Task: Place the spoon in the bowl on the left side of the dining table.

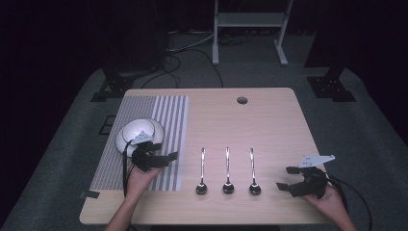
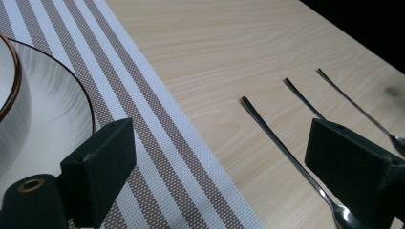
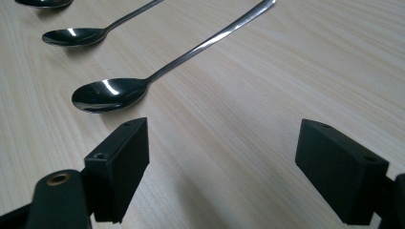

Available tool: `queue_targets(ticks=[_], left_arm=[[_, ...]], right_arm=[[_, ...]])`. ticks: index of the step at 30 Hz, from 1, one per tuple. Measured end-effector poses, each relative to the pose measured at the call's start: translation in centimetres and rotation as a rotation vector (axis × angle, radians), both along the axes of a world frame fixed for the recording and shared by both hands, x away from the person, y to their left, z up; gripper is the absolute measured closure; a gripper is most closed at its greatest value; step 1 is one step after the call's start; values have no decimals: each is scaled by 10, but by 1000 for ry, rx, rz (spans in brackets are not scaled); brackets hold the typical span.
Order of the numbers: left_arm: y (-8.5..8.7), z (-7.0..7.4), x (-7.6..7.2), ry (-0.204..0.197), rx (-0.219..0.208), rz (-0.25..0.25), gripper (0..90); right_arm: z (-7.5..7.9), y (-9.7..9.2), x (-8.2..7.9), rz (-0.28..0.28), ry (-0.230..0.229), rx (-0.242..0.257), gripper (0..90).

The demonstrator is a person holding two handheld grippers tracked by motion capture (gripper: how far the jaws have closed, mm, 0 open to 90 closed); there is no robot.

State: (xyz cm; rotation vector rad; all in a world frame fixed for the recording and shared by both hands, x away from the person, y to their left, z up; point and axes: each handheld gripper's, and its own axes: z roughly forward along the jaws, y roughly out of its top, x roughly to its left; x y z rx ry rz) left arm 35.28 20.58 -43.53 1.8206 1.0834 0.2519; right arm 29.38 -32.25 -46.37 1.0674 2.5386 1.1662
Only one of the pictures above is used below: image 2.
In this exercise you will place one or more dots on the white bowl with brown rim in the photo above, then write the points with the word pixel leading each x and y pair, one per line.
pixel 9 92

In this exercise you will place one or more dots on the striped woven placemat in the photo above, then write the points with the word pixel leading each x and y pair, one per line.
pixel 153 120

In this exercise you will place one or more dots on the white plate with dark rim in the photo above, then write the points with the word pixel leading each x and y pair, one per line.
pixel 51 111

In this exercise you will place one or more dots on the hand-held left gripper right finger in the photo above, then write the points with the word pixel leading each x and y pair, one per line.
pixel 350 165

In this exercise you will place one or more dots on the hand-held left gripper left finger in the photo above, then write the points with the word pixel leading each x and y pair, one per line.
pixel 95 178

